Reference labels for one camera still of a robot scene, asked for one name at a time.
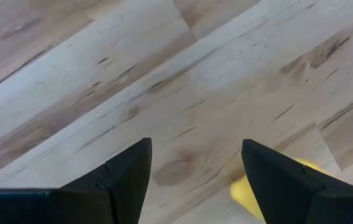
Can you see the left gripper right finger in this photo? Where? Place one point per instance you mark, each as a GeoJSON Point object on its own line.
{"type": "Point", "coordinates": [288, 193]}

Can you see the yellow lemon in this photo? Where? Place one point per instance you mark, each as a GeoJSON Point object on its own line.
{"type": "Point", "coordinates": [241, 194]}

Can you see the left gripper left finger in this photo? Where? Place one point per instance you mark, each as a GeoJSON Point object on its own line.
{"type": "Point", "coordinates": [117, 186]}

